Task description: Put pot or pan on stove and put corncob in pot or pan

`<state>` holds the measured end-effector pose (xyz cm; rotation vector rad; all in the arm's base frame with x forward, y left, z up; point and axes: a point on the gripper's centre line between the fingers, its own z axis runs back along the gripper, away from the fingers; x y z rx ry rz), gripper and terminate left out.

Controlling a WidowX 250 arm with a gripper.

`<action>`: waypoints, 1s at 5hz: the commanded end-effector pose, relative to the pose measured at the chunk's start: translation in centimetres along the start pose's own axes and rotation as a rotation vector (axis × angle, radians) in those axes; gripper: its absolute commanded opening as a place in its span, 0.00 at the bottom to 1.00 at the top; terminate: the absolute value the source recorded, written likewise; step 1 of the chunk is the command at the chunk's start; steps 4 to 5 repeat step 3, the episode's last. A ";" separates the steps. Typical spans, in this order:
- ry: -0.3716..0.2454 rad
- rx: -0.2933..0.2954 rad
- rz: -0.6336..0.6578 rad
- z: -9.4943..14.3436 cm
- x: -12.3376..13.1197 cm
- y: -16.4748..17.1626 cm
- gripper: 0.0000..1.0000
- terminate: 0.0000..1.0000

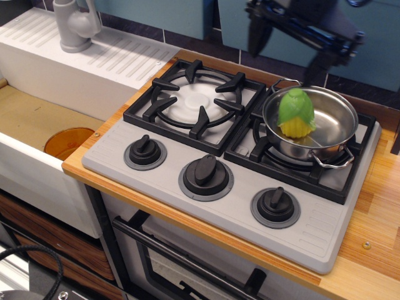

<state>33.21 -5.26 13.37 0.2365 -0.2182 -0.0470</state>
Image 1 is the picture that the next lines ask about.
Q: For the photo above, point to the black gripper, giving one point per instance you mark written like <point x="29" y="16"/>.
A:
<point x="321" y="25"/>

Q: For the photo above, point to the green yellow toy corncob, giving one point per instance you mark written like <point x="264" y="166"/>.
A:
<point x="296" y="114"/>

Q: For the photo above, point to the stainless steel pot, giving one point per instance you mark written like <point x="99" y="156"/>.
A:
<point x="336" y="123"/>

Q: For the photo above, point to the black middle stove knob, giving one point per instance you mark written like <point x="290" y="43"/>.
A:
<point x="206" y="179"/>

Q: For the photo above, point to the black stove knob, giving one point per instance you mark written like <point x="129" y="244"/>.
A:
<point x="145" y="154"/>
<point x="275" y="208"/>
<point x="206" y="179"/>

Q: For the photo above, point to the grey toy stove top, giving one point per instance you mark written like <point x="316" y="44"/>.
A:
<point x="313" y="241"/>

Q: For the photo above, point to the black right stove knob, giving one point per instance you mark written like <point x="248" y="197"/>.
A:
<point x="275" y="208"/>

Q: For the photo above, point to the black left stove knob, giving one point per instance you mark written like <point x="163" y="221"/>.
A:
<point x="145" y="154"/>

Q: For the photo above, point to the black right burner grate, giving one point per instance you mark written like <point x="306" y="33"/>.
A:
<point x="251" y="149"/>

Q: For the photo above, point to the black burner grate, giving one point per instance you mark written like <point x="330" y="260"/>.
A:
<point x="251" y="149"/>
<point x="195" y="105"/>

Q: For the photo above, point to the black left burner grate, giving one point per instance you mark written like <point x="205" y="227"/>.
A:
<point x="195" y="105"/>

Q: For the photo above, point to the grey toy faucet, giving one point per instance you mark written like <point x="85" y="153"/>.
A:
<point x="76" y="28"/>

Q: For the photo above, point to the orange plastic plate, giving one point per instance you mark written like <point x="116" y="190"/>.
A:
<point x="64" y="143"/>

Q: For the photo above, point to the white toy sink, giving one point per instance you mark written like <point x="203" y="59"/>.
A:
<point x="45" y="90"/>

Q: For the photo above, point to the wooden drawer fronts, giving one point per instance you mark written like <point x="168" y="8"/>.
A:
<point x="84" y="261"/>

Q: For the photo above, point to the oven door with black handle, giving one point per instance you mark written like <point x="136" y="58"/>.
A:
<point x="132" y="228"/>

